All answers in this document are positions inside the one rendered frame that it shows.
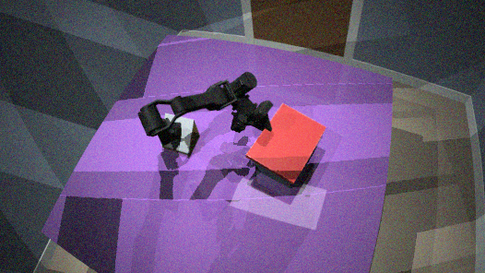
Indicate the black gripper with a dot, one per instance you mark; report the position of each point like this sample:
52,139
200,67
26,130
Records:
259,116

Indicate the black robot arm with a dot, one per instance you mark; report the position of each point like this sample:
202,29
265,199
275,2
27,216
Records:
215,98

